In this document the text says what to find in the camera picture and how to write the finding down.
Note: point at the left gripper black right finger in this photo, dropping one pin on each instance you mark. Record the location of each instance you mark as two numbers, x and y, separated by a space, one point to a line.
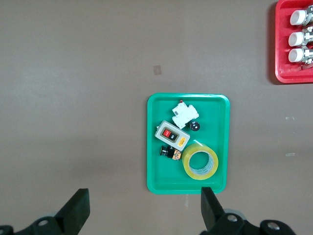
212 215

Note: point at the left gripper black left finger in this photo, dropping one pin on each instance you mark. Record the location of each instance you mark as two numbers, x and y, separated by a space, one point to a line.
73 213

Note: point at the yellow packing tape roll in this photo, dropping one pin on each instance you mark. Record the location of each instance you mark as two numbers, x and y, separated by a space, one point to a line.
187 161

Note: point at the green plastic tray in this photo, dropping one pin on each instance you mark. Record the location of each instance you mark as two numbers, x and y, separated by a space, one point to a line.
161 176

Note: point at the square clear tape patch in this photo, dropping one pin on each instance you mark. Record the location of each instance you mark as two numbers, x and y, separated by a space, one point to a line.
157 69

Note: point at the red tray holding fittings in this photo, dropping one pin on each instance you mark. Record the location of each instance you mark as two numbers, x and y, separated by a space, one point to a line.
281 61

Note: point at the white circuit breaker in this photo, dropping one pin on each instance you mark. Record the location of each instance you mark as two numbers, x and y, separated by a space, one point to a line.
184 115

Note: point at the metal fitting with white caps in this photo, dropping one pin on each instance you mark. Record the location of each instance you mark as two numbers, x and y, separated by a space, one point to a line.
298 17
296 55
297 38

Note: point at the black push button switch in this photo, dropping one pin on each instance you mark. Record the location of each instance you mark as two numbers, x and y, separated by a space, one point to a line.
168 153

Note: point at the grey on-off switch box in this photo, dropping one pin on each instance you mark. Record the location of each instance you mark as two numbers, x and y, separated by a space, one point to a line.
171 135

